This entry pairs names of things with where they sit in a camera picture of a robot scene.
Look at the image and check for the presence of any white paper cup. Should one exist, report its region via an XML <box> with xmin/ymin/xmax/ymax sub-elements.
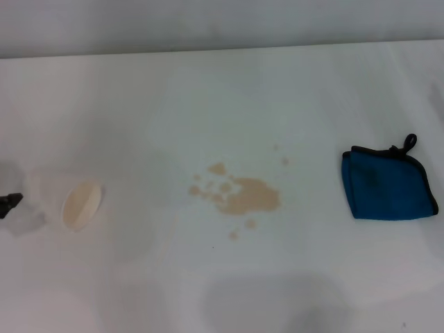
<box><xmin>29</xmin><ymin>166</ymin><xmax>106</xmax><ymax>234</ymax></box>

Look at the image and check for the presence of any blue rag with black trim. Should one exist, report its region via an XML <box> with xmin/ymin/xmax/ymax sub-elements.
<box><xmin>339</xmin><ymin>133</ymin><xmax>440</xmax><ymax>221</ymax></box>

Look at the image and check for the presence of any brown liquid stain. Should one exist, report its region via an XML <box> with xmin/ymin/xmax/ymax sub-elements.
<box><xmin>188</xmin><ymin>144</ymin><xmax>291</xmax><ymax>241</ymax></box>

